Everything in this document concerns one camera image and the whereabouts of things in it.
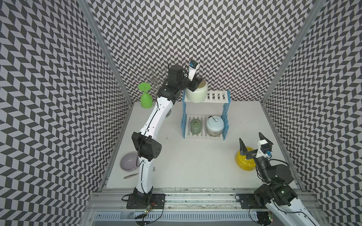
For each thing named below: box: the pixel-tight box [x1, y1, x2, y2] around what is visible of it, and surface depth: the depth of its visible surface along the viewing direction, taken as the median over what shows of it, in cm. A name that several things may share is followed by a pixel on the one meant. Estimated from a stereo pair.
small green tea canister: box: [189, 119, 202, 135], surface depth 96 cm
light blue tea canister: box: [205, 115, 225, 137], surface depth 93 cm
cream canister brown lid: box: [186, 79, 208, 104], surface depth 80 cm
